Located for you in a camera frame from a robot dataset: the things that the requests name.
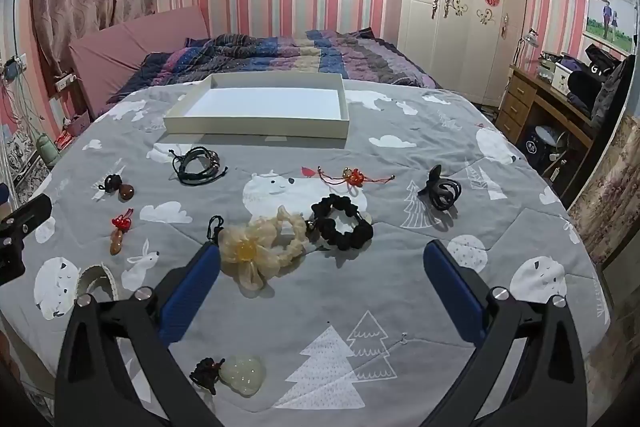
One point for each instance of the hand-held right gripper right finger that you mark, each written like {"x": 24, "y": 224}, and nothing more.
{"x": 455, "y": 292}

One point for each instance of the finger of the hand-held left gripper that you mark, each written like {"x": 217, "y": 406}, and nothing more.
{"x": 27, "y": 212}
{"x": 11, "y": 259}

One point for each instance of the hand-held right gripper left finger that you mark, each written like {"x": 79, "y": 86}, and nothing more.
{"x": 192, "y": 292}

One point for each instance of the cream organza scrunchie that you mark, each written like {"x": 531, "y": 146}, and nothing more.
{"x": 245, "y": 252}

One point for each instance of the brown gourd pendant red knot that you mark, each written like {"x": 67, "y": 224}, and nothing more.
{"x": 116, "y": 244}

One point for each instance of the black hair claw clip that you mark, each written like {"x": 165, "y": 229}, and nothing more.
{"x": 432, "y": 187}

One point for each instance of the black scrunchie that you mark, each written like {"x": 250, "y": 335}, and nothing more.
{"x": 350, "y": 237}

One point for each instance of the red knot charm gold bell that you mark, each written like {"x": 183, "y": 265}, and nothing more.
{"x": 355, "y": 177}

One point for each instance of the white shallow cardboard box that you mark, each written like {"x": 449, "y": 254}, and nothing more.
{"x": 250, "y": 107}

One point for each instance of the white power strip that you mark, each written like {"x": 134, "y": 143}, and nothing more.
{"x": 65, "y": 83}

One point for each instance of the floral cloth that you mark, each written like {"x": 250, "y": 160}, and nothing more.
{"x": 610, "y": 192}

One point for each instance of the pink mattress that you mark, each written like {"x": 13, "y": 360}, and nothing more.
{"x": 125, "y": 42}

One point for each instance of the wooden desk with drawers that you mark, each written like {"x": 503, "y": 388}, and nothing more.
{"x": 520, "y": 97}

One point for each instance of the white box on desk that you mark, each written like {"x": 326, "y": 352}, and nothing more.
{"x": 557, "y": 74}

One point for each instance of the dark clothes pile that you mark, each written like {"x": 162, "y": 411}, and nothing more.
{"x": 590, "y": 82}

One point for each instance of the white wardrobe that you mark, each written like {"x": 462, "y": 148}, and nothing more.
{"x": 460, "y": 37}

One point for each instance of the striped purple blue quilt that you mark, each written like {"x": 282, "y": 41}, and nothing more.
{"x": 300, "y": 52}

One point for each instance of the desk lamp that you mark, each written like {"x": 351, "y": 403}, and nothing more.
{"x": 530, "y": 39}

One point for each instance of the framed couple photo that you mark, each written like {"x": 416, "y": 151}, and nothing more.
{"x": 610, "y": 24}

